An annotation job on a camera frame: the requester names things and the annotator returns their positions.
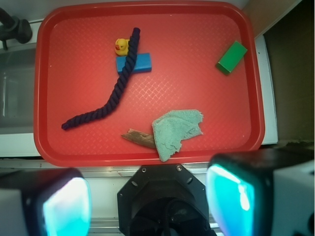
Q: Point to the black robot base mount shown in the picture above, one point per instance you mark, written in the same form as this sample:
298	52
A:
163	200

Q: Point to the light teal cloth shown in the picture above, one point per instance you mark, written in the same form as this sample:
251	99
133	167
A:
172	128

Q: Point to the yellow rubber duck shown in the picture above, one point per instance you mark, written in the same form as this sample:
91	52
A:
121	46

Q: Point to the brown wood piece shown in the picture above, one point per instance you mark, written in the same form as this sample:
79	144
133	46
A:
140	138

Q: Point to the grey faucet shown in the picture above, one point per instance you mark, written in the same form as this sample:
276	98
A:
14	28

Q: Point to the grey toy sink basin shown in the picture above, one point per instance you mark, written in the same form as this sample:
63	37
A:
17	73

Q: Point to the red plastic tray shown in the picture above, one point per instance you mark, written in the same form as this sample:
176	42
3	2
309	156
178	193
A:
75	72

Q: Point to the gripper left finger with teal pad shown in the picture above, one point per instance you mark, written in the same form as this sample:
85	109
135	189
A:
52	202

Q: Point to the blue rectangular block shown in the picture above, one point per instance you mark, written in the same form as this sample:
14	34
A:
143	63

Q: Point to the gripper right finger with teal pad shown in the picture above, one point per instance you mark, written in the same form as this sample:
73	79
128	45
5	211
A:
267	192

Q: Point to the green rectangular block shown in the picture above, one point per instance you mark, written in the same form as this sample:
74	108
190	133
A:
231	58

